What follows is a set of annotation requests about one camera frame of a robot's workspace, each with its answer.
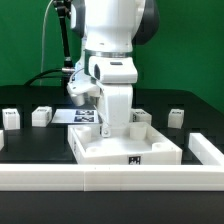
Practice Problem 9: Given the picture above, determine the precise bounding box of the white paper with tags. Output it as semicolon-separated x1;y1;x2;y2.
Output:
52;109;99;124

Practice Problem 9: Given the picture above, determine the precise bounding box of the white square table top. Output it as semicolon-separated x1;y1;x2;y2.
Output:
68;122;182;165

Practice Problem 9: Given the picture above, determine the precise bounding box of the white obstacle fence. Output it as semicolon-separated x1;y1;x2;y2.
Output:
0;132;224;192

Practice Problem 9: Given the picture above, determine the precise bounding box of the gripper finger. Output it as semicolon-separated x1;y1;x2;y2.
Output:
97;106;111;138

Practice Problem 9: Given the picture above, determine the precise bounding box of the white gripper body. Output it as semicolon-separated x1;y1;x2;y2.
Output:
67;56;138;129

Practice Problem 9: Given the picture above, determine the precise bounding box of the black cable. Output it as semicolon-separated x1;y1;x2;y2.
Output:
23;67;75;87

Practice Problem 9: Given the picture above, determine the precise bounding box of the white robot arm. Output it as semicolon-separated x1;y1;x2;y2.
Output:
67;0;159;137

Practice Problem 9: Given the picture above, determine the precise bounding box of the white block at left edge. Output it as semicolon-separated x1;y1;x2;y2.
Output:
0;130;4;151

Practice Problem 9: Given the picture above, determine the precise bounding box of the white cable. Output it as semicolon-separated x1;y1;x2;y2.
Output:
39;0;55;87

